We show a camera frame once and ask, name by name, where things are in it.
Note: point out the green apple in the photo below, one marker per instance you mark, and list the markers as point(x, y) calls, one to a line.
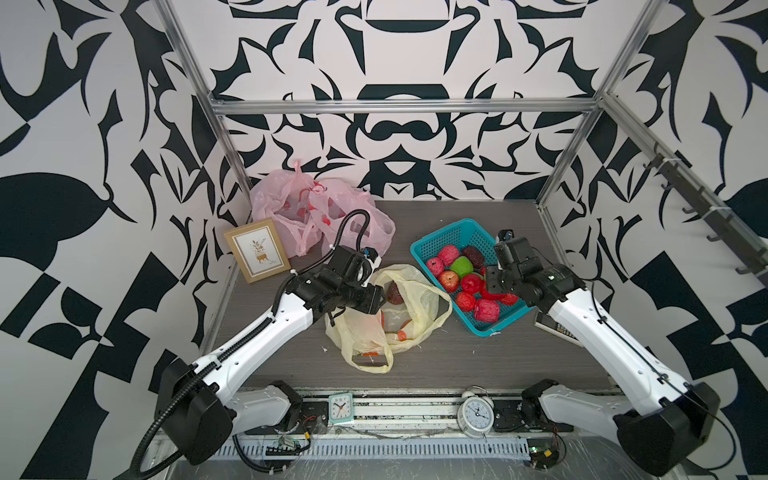
point(462, 267)

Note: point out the wooden picture frame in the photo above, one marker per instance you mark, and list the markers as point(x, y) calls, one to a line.
point(258, 250)

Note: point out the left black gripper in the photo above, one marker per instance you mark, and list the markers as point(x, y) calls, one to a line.
point(371, 302)

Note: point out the right circuit board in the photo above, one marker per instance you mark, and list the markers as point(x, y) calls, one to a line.
point(547, 456)

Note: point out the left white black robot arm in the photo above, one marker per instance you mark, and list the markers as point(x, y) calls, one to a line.
point(197, 405)

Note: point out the round silver alarm clock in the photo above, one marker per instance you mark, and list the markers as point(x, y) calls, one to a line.
point(475, 415)

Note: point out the wall hook rail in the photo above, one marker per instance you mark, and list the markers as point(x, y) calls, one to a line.
point(705, 205)

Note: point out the white slotted cable duct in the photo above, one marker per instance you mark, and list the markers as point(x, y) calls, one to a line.
point(322, 449)

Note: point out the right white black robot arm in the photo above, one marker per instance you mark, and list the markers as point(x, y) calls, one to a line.
point(659, 419)

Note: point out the large pink plastic bag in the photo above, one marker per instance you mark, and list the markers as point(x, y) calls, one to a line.
point(283, 197)

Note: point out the yellow plastic bag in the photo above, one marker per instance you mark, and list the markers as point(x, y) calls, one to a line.
point(369, 342)

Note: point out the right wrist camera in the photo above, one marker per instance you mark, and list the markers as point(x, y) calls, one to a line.
point(505, 235)

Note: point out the left circuit board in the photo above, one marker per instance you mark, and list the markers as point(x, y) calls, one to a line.
point(284, 446)

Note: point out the small teal square clock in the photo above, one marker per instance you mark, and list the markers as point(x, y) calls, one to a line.
point(340, 408)

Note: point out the teal plastic basket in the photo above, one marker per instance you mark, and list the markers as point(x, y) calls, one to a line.
point(461, 234)

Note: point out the circuit board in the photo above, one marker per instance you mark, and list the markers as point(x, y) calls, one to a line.
point(284, 446)
point(547, 456)

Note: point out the red textured fruit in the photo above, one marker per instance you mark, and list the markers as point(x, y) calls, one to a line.
point(486, 311)

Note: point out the grey calculator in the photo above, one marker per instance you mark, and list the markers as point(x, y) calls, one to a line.
point(549, 325)

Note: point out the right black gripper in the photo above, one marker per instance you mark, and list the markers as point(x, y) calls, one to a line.
point(489, 279)

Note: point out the round red apple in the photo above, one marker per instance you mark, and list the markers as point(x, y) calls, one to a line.
point(472, 283)

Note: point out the dark maroon fruit yellow bag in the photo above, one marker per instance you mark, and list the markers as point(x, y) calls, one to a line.
point(393, 294)

